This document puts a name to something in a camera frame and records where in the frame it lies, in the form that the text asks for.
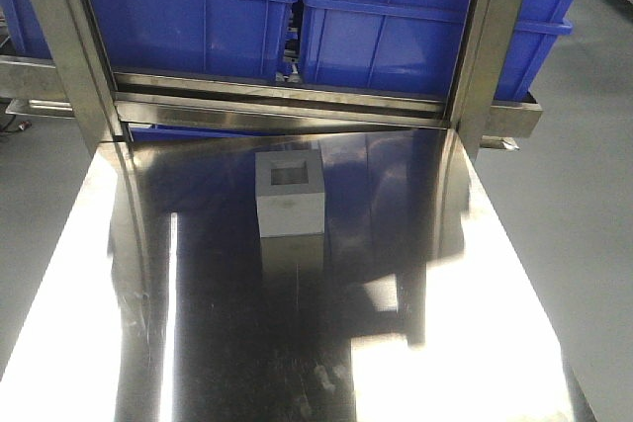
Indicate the gray square hollow base block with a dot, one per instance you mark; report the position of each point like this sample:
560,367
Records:
290,193

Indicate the blue plastic bin right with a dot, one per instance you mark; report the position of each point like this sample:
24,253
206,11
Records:
411,46

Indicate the blue bin with red contents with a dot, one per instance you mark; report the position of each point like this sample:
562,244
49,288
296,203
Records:
239,38

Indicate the stainless steel rack frame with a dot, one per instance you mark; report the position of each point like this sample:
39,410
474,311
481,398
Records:
104,102

